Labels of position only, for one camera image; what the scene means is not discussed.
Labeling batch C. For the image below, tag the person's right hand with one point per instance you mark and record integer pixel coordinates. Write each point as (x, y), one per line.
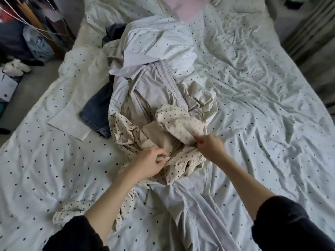
(212, 149)

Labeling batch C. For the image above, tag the person's left hand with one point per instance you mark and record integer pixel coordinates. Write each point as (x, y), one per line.
(146, 162)

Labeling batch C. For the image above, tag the cream polka dot pants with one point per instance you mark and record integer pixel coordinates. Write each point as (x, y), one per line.
(172, 128)

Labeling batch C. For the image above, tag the blue denim jeans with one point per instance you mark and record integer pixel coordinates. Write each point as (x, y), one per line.
(99, 109)

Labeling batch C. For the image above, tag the beige patterned pants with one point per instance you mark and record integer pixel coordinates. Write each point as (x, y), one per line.
(78, 209)

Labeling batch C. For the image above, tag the cream white jacket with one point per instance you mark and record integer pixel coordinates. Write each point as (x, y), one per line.
(83, 102)

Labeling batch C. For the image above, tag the person's left forearm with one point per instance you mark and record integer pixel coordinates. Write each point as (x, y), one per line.
(112, 201)

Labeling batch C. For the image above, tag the person's right forearm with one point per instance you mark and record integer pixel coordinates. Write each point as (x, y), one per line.
(246, 183)

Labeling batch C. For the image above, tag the white dotted bed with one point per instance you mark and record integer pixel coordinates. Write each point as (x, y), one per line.
(272, 112)

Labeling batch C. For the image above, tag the pink pillow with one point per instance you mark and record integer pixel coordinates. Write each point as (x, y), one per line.
(183, 5)

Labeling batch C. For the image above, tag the white pillow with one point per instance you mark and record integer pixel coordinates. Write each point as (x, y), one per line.
(241, 3)

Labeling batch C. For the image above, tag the white bedside cabinet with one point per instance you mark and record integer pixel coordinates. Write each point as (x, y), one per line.
(288, 18)

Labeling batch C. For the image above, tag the pale grey rolled blanket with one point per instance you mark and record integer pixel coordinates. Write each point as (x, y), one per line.
(115, 13)

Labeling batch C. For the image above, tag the white cardboard box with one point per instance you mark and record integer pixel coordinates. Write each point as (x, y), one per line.
(8, 86)

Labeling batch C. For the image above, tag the white shoe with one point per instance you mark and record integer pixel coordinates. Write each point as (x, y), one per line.
(11, 70)
(21, 64)

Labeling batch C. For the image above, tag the blue patterned bag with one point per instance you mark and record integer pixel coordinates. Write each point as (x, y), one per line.
(39, 44)

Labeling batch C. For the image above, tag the grey bedside cabinet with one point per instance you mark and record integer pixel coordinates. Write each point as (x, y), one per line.
(70, 10)

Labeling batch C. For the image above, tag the dark blue bin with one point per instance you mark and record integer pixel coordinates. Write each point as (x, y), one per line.
(13, 41)

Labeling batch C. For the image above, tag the wooden post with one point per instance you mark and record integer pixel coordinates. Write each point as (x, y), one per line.
(36, 23)

